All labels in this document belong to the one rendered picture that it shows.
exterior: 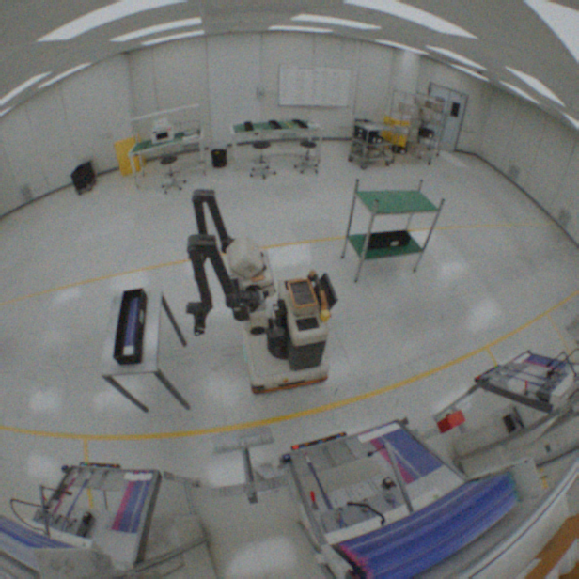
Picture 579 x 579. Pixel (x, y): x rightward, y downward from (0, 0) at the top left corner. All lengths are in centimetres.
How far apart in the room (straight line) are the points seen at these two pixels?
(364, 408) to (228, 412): 116
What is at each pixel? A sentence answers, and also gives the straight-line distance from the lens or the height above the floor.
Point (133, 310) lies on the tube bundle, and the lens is 215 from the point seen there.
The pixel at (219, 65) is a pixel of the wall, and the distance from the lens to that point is 680.
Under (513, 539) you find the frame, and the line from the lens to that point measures 65.
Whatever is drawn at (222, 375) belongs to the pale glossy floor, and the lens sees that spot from 261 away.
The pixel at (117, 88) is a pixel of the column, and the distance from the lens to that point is 661.
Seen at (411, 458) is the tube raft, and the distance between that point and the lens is 151.
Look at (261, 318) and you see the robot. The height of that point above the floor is 86.
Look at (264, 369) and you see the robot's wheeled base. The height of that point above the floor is 28.
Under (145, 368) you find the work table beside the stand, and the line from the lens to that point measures 189.
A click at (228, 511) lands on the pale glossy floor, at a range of 239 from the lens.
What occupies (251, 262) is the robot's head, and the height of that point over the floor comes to 135.
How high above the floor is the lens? 234
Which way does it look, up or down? 49 degrees down
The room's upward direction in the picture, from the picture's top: 3 degrees clockwise
